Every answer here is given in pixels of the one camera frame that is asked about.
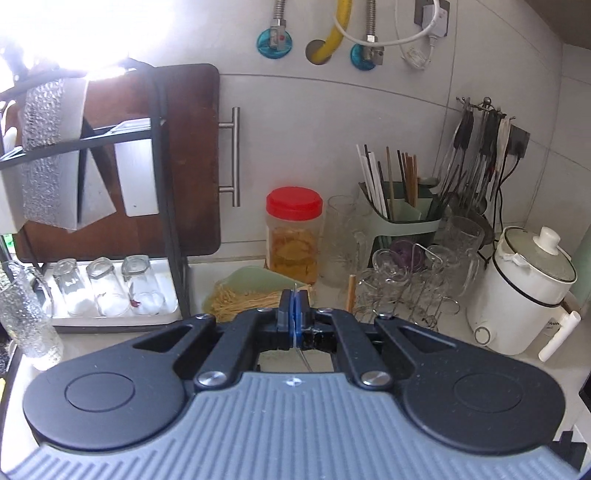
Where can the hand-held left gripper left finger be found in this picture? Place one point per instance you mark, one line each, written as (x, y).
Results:
(286, 318)

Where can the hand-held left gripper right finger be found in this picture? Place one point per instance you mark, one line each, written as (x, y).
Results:
(302, 318)

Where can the wooden chopstick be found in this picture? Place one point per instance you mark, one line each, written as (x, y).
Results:
(351, 295)

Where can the row of hanging kitchen utensils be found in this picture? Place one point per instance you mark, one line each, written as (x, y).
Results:
(464, 138)

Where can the dried noodles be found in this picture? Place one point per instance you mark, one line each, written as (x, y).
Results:
(249, 302)

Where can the green square bowl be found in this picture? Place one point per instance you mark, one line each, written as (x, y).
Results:
(244, 279)

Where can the red-lidded plastic jar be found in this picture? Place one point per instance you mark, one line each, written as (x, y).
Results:
(293, 240)

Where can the black metal dish rack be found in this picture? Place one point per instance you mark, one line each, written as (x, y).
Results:
(183, 295)

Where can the purple round object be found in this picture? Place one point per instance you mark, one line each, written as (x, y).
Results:
(406, 256)

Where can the upturned clear glass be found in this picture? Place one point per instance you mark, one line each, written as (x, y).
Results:
(143, 286)
(106, 286)
(69, 286)

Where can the bunch of upright chopsticks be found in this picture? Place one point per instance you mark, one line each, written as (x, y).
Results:
(371, 180)

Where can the cluster of clear glass cups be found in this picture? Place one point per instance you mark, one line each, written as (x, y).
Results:
(457, 272)

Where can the tall textured glass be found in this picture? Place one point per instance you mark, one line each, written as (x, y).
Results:
(464, 240)

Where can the brown cutting board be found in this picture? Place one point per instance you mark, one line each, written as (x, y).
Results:
(184, 161)

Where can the white electric pot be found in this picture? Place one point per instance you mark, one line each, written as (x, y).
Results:
(508, 314)

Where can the narrow white rack box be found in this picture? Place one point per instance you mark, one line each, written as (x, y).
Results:
(138, 175)

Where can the textured glass mug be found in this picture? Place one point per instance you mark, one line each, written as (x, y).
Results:
(27, 318)

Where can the light green kettle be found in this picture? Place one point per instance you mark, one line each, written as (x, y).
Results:
(582, 267)

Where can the yellow gas pipe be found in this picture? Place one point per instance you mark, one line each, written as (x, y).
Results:
(330, 27)

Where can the black appliance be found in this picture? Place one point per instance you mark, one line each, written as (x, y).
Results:
(586, 393)

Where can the hammered steel cleaver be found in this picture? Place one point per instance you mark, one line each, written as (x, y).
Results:
(41, 138)

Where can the blue pipe wall flange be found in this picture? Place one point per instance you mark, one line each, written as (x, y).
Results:
(367, 57)
(272, 44)

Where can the black wall socket strip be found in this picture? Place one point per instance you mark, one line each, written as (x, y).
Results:
(519, 143)

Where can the metal wall hook rail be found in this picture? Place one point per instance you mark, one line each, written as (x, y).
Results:
(485, 104)

